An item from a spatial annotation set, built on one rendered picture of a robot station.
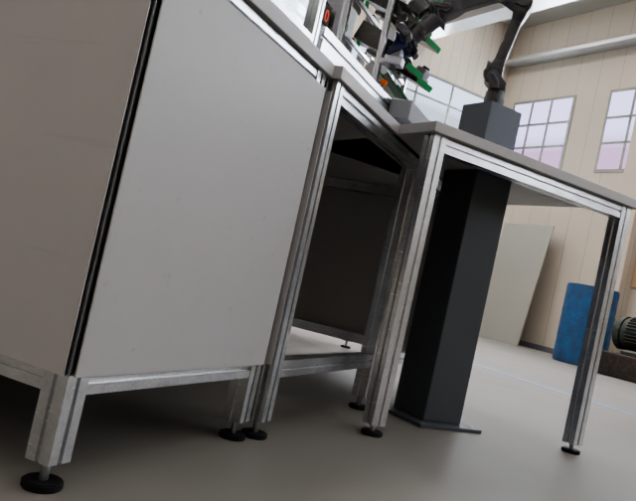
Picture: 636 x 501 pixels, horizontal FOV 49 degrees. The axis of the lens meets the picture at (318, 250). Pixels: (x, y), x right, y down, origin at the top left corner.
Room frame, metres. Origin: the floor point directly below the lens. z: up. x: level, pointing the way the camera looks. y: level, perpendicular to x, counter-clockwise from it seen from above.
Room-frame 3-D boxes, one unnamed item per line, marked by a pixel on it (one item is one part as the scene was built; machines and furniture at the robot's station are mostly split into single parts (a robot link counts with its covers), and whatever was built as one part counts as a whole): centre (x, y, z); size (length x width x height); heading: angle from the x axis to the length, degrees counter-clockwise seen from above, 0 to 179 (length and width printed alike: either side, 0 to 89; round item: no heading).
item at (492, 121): (2.34, -0.47, 0.96); 0.14 x 0.14 x 0.20; 31
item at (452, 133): (2.39, -0.44, 0.84); 0.90 x 0.70 x 0.03; 121
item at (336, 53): (2.05, -0.06, 0.91); 0.89 x 0.06 x 0.11; 157
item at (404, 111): (2.20, -0.19, 0.93); 0.21 x 0.07 x 0.06; 157
